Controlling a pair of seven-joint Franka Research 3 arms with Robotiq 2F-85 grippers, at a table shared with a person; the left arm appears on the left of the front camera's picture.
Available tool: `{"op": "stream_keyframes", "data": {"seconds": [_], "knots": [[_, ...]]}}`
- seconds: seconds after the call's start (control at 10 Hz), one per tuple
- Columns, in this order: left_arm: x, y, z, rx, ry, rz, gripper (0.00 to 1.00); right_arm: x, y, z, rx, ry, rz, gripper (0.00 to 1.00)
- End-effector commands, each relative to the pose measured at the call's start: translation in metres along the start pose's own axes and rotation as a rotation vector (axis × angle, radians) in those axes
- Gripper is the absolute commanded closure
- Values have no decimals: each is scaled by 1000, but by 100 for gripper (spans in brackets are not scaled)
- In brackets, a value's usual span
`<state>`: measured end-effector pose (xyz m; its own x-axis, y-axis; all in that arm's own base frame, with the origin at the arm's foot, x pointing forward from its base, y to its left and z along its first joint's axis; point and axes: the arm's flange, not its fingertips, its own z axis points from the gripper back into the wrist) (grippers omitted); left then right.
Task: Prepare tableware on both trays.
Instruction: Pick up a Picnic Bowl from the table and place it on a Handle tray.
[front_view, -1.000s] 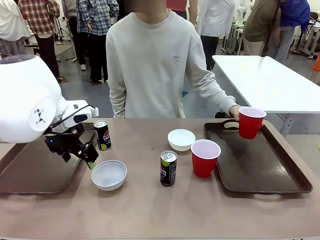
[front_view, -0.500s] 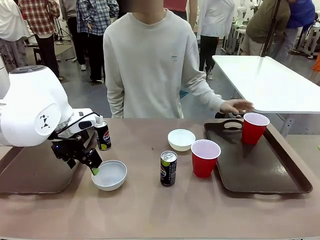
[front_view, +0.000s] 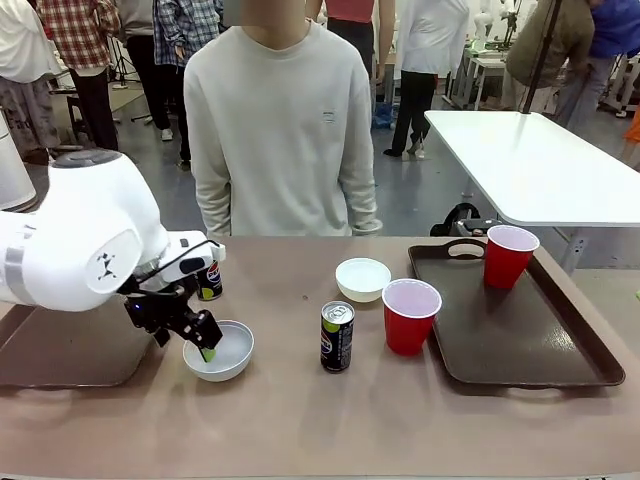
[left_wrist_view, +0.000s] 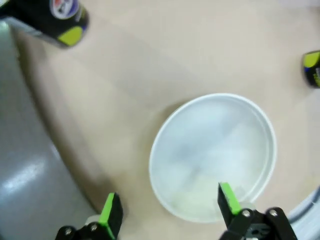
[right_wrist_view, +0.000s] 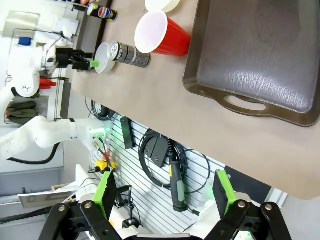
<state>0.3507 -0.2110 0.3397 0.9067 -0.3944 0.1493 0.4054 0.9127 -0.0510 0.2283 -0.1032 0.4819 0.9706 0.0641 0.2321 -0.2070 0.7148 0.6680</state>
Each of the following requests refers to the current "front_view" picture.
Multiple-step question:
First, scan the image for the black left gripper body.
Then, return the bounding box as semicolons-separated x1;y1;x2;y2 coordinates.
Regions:
123;281;200;334

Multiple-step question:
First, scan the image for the white plastic bowl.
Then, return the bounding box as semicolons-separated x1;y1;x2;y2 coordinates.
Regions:
335;257;393;304
182;319;255;384

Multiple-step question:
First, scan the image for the black Pepsi can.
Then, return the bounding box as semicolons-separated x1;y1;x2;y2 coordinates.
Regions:
196;259;224;302
320;301;356;374

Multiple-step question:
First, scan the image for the red plastic cup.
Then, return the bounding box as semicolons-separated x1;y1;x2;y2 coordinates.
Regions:
482;224;541;290
381;278;443;357

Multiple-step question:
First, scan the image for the person's right forearm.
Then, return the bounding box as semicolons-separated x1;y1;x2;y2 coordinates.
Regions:
194;164;234;237

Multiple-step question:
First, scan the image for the person's left forearm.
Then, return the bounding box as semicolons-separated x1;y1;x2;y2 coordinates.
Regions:
339;164;384;236

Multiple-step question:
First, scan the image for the brown plastic tray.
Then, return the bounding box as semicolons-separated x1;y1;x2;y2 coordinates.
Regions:
0;299;157;389
407;238;627;390

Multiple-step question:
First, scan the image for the white air purifier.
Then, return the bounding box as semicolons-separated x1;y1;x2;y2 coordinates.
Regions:
0;112;39;211

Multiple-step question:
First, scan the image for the person in cream sweatshirt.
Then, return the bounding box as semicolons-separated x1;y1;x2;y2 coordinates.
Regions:
183;19;384;237

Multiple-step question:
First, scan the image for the bystander in dark trousers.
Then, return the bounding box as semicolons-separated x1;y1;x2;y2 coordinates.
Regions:
118;0;175;143

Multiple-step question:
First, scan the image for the bystander in blue plaid shirt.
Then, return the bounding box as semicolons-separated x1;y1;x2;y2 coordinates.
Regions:
152;0;226;167

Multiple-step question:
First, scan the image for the blue bag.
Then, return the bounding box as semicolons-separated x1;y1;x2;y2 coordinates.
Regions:
374;102;401;132

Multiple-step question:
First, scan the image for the bystander in red plaid shirt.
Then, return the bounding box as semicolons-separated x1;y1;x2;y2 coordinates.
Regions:
37;0;122;152

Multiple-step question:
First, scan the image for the bystander in white patterned dress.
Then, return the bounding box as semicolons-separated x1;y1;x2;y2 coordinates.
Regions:
0;0;62;162

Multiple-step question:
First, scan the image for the bystander in red top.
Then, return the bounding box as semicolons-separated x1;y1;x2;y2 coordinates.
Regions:
304;0;397;81

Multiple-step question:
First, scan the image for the bystander in white shirt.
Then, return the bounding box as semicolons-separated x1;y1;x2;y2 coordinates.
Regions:
383;0;471;161

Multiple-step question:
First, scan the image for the white folding table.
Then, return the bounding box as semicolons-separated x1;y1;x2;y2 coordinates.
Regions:
423;109;640;274

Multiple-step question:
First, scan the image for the grey background workbench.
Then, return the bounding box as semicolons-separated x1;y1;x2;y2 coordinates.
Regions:
449;37;516;111

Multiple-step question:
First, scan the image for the black stand pole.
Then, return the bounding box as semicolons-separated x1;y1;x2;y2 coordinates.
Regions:
522;0;564;115

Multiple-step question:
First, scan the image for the bystander in brown jacket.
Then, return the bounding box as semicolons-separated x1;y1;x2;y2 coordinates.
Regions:
504;0;596;115

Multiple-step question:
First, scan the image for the bystander in blue top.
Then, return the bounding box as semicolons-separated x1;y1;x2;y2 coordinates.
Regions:
554;0;640;132

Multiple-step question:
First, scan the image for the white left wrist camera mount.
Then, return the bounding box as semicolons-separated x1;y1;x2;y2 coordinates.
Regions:
158;230;226;284

